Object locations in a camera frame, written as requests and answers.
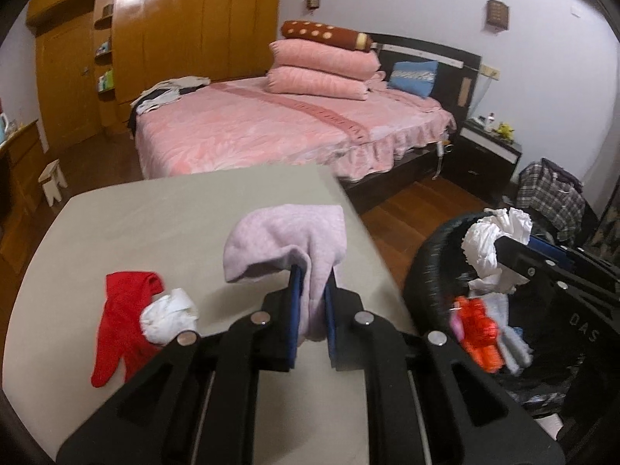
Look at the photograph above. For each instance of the grey sock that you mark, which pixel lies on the grey sock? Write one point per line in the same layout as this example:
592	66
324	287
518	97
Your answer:
514	350

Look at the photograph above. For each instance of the pink sock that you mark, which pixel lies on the pink sock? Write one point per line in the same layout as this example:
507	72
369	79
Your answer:
273	239

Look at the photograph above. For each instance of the right wall lamp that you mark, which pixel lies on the right wall lamp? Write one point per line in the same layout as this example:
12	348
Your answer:
498	15

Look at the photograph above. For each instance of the white tissue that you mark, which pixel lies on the white tissue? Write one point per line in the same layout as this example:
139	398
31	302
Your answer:
168	316

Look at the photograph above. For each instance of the wooden wardrobe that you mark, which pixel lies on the wooden wardrobe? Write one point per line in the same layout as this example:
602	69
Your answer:
93	57

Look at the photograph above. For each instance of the small white stool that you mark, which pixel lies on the small white stool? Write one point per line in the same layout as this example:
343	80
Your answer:
52	181

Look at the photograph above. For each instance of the lower pink pillow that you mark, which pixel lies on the lower pink pillow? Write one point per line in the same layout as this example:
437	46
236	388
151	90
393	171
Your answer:
290	80

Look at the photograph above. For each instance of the pink pillow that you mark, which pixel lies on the pink pillow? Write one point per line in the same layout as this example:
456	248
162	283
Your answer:
290	80
325	58

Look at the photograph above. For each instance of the clothes pile on bed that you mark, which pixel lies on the clothes pile on bed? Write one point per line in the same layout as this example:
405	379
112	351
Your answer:
161	94

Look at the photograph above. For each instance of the blue cushion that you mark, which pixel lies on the blue cushion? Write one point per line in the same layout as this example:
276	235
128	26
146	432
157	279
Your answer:
416	78

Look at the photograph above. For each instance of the red sock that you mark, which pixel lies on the red sock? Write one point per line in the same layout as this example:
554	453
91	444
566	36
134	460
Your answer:
120	337

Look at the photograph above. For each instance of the orange bubble wrap sheet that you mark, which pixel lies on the orange bubble wrap sheet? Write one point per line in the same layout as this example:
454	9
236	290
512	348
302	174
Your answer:
480	333

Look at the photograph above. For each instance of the brown dotted bolster pillow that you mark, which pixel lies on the brown dotted bolster pillow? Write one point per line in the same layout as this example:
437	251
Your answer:
322	33

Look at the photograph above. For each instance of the yellow plush toy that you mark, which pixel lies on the yellow plush toy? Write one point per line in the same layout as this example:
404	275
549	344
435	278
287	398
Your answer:
505	132

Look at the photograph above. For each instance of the plaid shirt on chair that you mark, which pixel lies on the plaid shirt on chair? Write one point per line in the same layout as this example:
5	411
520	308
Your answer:
547	190

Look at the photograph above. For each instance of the wooden sideboard desk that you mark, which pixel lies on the wooden sideboard desk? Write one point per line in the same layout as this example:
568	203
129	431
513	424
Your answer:
22	161

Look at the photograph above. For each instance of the light blue kettle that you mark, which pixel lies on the light blue kettle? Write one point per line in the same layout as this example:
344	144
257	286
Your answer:
4	123

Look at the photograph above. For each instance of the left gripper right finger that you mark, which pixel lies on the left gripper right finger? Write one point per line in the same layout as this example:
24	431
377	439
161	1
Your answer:
361	340

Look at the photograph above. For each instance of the black lined trash bin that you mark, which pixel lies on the black lined trash bin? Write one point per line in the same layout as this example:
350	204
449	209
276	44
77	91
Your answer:
438	275

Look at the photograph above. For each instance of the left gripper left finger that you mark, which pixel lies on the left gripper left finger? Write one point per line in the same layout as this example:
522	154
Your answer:
226	369

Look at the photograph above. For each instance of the upper pink pillow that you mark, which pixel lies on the upper pink pillow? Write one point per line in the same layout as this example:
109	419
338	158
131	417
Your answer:
325	58

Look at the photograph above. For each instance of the black white nightstand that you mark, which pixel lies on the black white nightstand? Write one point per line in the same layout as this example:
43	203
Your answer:
481	162

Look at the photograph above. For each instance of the pink covered bed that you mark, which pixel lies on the pink covered bed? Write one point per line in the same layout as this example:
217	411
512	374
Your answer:
374	147

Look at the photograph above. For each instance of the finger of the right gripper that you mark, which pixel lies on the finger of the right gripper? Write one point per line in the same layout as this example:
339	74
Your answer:
538	260

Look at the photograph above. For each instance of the dark wooden headboard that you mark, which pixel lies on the dark wooden headboard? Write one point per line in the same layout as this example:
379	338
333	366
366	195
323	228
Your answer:
455	76

